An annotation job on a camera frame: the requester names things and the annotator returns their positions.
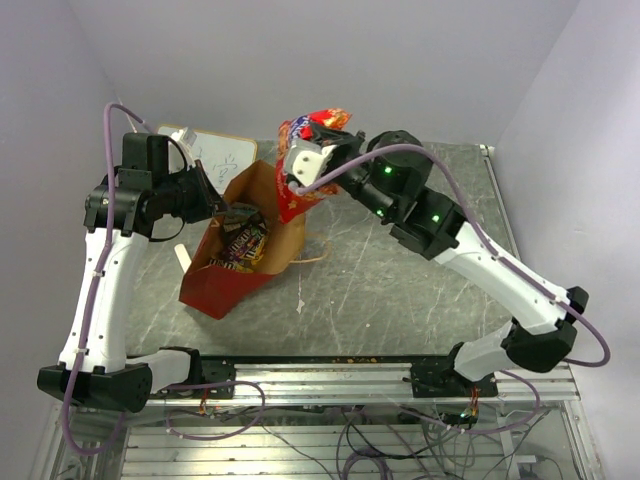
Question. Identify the white marker pen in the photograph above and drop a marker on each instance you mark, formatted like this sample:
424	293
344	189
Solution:
183	257

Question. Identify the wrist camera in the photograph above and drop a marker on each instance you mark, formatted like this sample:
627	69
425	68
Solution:
306	161
185	138

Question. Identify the yellow candy packet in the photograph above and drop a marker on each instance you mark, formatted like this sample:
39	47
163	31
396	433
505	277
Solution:
237	264

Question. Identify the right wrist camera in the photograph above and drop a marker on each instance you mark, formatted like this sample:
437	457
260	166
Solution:
306	161

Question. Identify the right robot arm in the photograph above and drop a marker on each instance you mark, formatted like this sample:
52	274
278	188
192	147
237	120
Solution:
391	181

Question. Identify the red paper bag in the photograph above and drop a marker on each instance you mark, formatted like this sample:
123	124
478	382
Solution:
212	285

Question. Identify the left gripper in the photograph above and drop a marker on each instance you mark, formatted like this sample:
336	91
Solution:
209	201

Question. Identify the red snack packet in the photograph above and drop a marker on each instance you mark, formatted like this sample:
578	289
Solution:
291	204

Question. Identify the aluminium frame rail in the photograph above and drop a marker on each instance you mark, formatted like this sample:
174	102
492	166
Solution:
341	381

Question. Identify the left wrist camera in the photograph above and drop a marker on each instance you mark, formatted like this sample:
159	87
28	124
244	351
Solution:
185	138

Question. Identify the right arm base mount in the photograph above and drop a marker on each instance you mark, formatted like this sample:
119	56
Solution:
429	383

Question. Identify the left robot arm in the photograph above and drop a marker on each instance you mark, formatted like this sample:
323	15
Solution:
156	178

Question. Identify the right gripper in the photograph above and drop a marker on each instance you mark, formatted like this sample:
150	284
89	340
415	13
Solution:
342	140

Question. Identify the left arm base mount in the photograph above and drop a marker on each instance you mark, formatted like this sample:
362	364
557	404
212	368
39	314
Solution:
219	371

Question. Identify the purple candy packet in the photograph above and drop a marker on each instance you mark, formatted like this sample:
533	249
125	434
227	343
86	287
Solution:
249	244

